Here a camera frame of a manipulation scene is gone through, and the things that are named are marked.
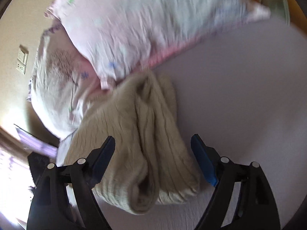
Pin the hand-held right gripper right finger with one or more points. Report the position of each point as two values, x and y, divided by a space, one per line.
206 165

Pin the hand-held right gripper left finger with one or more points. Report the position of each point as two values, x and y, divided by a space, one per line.
104 159

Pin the beige knitted sweater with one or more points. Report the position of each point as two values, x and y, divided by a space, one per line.
148 134

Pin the lavender bed sheet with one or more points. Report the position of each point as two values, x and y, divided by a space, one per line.
239 95

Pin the white floral pillow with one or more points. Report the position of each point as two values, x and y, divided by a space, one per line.
57 88

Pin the pink floral pillow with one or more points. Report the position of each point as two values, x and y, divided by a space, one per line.
148 26

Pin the white wall switch panel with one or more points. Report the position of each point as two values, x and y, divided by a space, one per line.
22 59

